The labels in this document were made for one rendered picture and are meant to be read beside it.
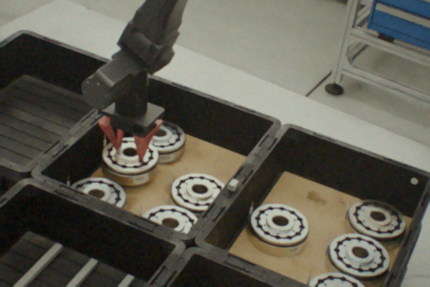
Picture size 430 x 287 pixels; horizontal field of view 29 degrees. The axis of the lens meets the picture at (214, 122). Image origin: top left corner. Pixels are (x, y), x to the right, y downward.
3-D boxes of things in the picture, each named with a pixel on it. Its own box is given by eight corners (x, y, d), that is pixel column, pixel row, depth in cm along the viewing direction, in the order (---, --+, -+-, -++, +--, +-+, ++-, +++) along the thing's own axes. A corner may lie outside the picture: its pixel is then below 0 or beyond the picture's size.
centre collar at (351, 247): (349, 240, 141) (349, 238, 141) (377, 251, 140) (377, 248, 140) (341, 259, 137) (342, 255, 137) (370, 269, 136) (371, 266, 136)
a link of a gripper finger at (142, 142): (142, 172, 146) (144, 129, 141) (108, 158, 149) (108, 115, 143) (162, 152, 152) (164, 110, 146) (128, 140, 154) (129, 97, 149)
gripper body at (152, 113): (146, 136, 142) (147, 99, 138) (96, 117, 145) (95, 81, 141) (165, 117, 147) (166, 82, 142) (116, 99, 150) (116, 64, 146)
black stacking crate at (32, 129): (23, 76, 181) (22, 30, 175) (141, 121, 172) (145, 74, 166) (-110, 169, 150) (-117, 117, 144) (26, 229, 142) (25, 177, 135)
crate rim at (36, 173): (146, 81, 167) (146, 71, 166) (283, 130, 158) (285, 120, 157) (26, 186, 136) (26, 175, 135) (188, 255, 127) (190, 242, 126)
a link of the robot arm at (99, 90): (179, 48, 134) (140, 13, 136) (136, 78, 126) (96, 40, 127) (152, 93, 143) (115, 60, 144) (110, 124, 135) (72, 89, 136)
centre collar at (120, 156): (125, 143, 153) (125, 140, 153) (148, 152, 152) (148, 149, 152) (111, 156, 150) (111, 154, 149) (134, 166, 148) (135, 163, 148)
